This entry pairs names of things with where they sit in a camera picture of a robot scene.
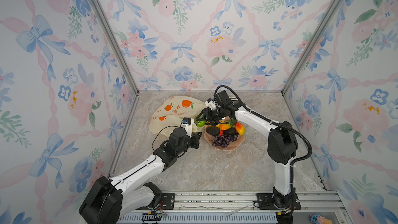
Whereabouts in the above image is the right metal corner post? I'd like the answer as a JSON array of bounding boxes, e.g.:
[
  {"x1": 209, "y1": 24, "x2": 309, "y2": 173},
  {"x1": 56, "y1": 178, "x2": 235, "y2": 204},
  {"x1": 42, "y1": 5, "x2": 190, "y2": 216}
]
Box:
[{"x1": 281, "y1": 0, "x2": 344, "y2": 96}]

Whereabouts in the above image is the green apple fruit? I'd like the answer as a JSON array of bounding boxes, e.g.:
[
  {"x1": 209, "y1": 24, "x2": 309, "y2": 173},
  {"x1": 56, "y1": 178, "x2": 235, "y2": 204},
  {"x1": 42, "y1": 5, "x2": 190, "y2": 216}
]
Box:
[{"x1": 195, "y1": 119, "x2": 206, "y2": 127}]

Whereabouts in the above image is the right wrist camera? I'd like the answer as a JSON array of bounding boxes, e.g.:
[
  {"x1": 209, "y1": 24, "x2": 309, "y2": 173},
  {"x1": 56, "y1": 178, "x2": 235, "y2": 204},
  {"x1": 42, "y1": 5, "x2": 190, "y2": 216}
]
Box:
[{"x1": 205, "y1": 98, "x2": 219, "y2": 111}]

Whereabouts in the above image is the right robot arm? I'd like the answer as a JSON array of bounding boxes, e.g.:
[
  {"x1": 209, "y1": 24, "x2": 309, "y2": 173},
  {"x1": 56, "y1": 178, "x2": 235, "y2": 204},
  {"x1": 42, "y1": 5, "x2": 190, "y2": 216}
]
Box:
[{"x1": 195, "y1": 86, "x2": 313, "y2": 214}]

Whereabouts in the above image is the red yellow mango fruit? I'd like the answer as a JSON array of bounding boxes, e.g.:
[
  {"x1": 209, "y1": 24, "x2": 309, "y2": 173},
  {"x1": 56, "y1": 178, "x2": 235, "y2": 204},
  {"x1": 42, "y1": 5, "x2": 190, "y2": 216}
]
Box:
[{"x1": 234, "y1": 122, "x2": 245, "y2": 135}]

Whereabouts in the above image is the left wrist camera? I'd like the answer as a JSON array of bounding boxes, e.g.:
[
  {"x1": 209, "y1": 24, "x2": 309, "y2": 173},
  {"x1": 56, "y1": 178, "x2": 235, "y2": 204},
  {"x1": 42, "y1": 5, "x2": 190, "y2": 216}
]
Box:
[{"x1": 181, "y1": 117, "x2": 194, "y2": 138}]

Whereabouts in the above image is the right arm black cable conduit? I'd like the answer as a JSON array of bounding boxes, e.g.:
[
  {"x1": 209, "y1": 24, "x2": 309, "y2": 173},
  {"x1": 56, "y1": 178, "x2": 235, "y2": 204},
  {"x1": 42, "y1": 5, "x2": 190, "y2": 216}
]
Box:
[{"x1": 214, "y1": 85, "x2": 313, "y2": 166}]

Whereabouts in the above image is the dark avocado fruit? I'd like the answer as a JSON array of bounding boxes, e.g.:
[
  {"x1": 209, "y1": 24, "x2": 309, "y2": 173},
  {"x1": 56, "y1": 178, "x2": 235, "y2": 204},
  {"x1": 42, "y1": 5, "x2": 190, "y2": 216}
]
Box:
[
  {"x1": 223, "y1": 128, "x2": 239, "y2": 135},
  {"x1": 206, "y1": 126, "x2": 221, "y2": 136}
]

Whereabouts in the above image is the pink wavy fruit plate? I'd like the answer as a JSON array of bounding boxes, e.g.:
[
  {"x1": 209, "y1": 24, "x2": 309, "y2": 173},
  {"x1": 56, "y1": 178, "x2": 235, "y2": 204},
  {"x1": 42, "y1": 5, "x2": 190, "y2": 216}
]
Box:
[{"x1": 204, "y1": 117, "x2": 245, "y2": 151}]

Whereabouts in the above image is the purple grape bunch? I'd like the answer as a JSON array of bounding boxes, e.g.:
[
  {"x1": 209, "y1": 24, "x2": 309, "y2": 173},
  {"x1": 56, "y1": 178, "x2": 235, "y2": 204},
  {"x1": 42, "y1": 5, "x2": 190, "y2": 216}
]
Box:
[{"x1": 211, "y1": 134, "x2": 239, "y2": 149}]

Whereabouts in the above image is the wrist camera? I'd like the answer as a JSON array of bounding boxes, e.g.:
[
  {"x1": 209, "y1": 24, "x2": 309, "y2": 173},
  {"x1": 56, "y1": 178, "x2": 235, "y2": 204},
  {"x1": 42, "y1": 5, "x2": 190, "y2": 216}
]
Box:
[
  {"x1": 181, "y1": 117, "x2": 194, "y2": 138},
  {"x1": 205, "y1": 98, "x2": 219, "y2": 111}
]

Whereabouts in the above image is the left metal corner post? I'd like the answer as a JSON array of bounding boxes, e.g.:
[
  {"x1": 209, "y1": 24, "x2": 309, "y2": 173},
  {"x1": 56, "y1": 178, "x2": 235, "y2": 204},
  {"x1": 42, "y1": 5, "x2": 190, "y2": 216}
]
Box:
[{"x1": 88, "y1": 0, "x2": 139, "y2": 96}]

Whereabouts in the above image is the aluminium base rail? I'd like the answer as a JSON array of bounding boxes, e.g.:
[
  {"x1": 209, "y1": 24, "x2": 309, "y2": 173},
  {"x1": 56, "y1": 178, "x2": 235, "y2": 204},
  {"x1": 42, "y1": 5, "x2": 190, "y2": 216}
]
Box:
[{"x1": 81, "y1": 190, "x2": 353, "y2": 224}]

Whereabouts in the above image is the orange green papaya fruit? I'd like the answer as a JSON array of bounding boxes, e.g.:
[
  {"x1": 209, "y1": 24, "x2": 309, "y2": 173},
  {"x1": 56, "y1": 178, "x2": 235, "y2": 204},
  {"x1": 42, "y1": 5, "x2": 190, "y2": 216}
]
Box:
[{"x1": 216, "y1": 121, "x2": 236, "y2": 131}]

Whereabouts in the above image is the metal corner post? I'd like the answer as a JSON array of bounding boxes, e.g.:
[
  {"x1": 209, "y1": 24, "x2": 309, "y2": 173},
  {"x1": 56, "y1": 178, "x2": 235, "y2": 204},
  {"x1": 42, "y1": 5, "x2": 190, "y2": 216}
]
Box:
[
  {"x1": 281, "y1": 0, "x2": 344, "y2": 96},
  {"x1": 88, "y1": 0, "x2": 139, "y2": 96}
]

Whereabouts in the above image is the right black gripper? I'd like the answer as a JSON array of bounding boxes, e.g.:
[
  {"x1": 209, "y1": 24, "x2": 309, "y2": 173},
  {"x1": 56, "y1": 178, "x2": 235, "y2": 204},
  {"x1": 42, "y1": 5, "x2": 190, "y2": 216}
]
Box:
[{"x1": 195, "y1": 108, "x2": 225, "y2": 127}]

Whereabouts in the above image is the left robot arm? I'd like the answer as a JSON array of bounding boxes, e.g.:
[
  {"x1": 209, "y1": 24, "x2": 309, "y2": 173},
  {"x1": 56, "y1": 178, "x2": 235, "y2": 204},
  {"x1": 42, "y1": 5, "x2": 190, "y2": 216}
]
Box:
[{"x1": 79, "y1": 127, "x2": 202, "y2": 224}]

